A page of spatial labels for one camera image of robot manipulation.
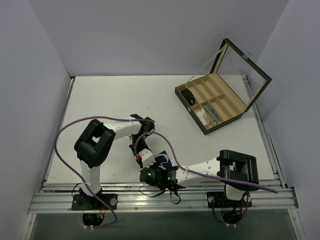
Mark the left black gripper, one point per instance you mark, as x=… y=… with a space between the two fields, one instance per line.
x=141 y=146

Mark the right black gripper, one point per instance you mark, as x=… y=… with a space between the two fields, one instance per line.
x=166 y=175

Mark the navy blue underwear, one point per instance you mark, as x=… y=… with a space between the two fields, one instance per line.
x=163 y=161

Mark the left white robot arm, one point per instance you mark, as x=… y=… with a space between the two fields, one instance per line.
x=94 y=145

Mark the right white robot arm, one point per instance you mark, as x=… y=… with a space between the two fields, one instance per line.
x=238 y=171

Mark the black rolled cloth in box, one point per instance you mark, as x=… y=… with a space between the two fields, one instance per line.
x=188 y=96

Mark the white pink rolled cloth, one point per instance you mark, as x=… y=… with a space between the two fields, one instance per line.
x=201 y=114

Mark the grey rolled cloth in box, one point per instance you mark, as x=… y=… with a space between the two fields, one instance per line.
x=212 y=113

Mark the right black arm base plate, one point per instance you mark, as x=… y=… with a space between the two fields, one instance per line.
x=218 y=200

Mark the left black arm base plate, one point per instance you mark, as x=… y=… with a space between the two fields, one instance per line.
x=105 y=201

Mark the aluminium rail frame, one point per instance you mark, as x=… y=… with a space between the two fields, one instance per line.
x=141 y=211

